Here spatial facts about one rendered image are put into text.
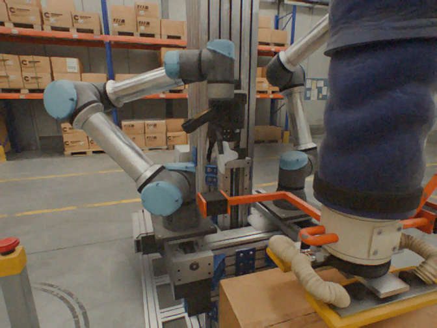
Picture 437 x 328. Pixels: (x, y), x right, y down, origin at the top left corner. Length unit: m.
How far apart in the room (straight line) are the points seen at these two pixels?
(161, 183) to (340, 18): 0.59
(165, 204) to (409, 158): 0.61
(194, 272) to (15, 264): 0.60
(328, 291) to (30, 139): 9.01
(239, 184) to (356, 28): 0.74
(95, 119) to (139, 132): 6.64
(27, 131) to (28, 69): 2.11
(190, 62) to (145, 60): 8.17
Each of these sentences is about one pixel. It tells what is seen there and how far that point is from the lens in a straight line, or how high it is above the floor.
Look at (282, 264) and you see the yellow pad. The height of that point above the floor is 1.07.
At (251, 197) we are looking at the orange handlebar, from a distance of 0.84.
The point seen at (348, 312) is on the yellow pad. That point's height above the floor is 1.08.
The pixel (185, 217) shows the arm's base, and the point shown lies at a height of 1.08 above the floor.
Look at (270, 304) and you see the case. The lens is 0.82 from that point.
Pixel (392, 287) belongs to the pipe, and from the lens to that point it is 0.72.
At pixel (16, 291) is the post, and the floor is 0.86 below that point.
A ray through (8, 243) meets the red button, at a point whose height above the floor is 1.04.
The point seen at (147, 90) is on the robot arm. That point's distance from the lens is 0.92.
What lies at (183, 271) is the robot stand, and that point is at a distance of 0.91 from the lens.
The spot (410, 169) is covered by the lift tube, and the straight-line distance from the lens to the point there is 0.62.
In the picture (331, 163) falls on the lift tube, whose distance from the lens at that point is 0.62.
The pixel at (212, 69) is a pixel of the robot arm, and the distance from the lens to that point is 0.72.
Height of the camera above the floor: 1.50
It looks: 15 degrees down
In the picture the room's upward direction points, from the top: straight up
